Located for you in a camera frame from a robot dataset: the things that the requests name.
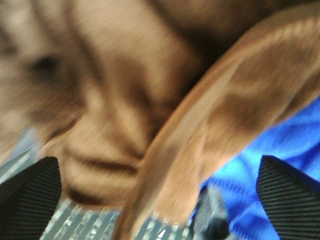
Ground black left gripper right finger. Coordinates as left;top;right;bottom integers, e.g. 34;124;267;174
256;155;320;240

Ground grey perforated plastic basket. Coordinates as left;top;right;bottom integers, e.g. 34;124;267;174
0;127;228;240

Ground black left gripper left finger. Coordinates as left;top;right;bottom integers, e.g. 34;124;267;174
0;157;62;240

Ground brown towel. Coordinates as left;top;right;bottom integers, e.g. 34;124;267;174
0;0;320;240

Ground blue cloth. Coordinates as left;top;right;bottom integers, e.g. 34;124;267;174
190;100;320;240

